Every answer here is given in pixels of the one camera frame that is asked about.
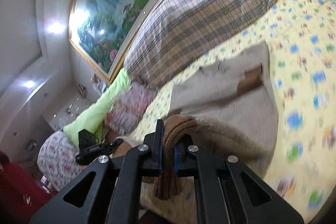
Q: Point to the yellow cartoon bear bedsheet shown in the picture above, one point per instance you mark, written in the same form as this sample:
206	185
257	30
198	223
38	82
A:
301	40

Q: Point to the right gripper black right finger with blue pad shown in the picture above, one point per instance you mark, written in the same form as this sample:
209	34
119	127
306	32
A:
227	191

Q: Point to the pink floral ruffled pillow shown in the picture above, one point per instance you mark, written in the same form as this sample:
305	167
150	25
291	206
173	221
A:
128	108

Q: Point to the white red floral cushion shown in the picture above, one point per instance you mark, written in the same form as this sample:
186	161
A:
57	160

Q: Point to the lime green pillow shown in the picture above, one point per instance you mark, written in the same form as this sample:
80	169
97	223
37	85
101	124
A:
92	118

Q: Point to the beige brown knit sweater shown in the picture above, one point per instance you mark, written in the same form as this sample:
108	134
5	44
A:
228	108

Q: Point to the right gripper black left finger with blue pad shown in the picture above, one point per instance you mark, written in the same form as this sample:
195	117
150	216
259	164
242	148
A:
108	190

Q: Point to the red fabric furniture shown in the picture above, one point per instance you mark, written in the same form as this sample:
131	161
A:
20	194

